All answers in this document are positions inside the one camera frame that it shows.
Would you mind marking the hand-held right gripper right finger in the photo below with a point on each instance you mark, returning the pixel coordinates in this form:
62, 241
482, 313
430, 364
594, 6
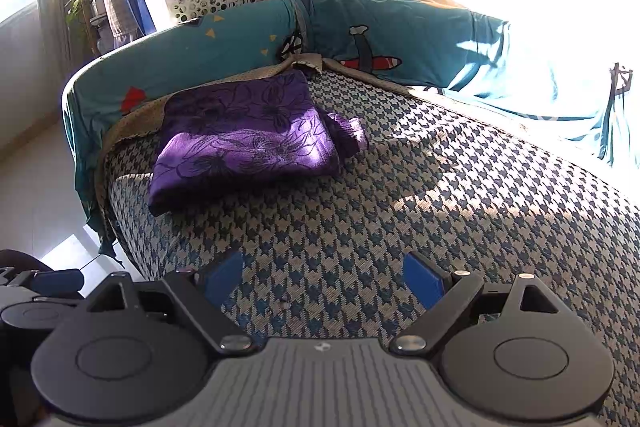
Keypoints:
422, 279

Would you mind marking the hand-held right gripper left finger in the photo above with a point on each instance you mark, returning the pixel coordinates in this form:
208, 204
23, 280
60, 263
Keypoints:
225, 277

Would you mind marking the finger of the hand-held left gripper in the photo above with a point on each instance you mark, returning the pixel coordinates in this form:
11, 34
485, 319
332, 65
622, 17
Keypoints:
60, 281

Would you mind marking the purple floral blouse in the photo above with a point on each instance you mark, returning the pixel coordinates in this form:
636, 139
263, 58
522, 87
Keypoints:
240, 142

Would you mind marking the blue houndstooth sofa cushion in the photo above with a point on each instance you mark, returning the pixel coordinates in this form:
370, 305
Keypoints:
425, 187

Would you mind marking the teal printed sofa cover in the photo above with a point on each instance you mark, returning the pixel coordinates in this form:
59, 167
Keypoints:
425, 37

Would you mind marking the blue plastic stool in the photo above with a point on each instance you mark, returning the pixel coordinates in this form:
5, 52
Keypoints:
137, 7

